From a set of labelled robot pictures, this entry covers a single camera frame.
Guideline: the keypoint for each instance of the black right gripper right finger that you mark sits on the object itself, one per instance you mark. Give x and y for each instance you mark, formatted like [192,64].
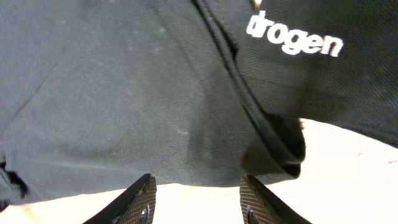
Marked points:
[259,205]

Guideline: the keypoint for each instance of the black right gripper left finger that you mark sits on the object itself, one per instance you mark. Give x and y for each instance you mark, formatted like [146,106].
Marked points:
[136,205]

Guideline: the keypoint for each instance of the black t-shirt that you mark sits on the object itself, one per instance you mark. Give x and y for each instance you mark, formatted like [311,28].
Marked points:
[95,94]

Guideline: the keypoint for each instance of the black garment with white logo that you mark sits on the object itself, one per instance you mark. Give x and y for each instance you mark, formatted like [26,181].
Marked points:
[330,61]

